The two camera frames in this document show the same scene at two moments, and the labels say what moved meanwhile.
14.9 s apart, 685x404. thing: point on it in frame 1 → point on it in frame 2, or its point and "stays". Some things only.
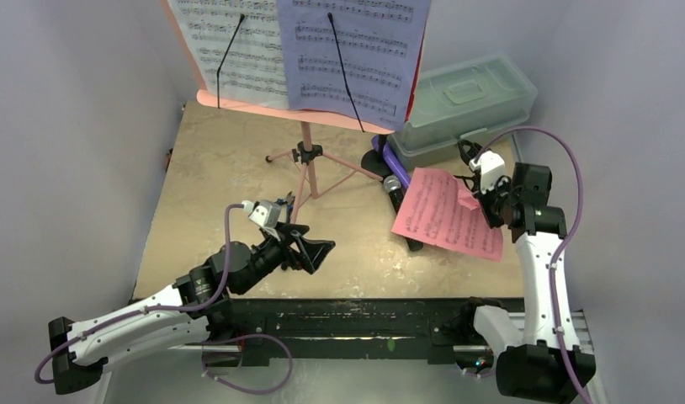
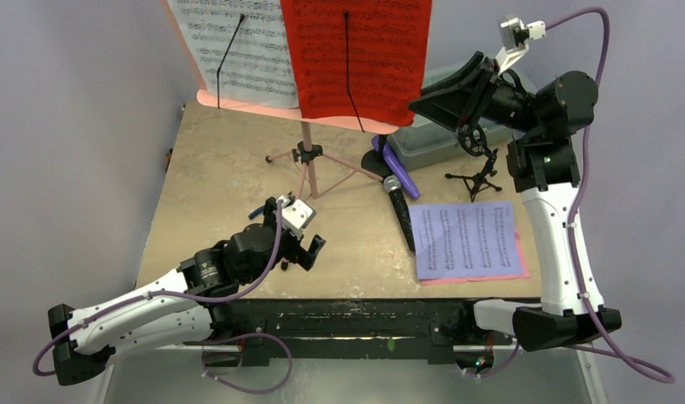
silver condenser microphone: (392, 185) stays
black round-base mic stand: (373, 159) stays
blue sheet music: (381, 44) → (465, 240)
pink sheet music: (438, 209) → (525, 272)
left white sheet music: (253, 71) stays
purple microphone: (393, 160) stays
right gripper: (488, 203) → (481, 88)
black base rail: (347, 331) stays
